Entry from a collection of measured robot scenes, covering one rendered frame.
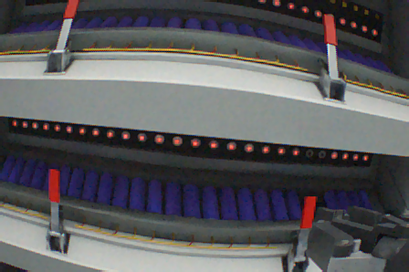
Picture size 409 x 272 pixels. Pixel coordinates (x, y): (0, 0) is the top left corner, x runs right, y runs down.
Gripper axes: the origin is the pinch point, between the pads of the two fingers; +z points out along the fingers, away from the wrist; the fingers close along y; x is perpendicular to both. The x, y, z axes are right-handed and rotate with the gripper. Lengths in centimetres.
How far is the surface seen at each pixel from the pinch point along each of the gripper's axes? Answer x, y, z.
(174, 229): -2.9, -13.2, 16.2
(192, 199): 0.1, -11.3, 21.1
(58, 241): -6.6, -26.6, 12.9
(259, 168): 4.0, -3.4, 25.5
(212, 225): -2.1, -9.4, 16.3
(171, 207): -0.9, -13.6, 19.4
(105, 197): -0.9, -21.2, 19.3
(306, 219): -0.8, -0.2, 11.7
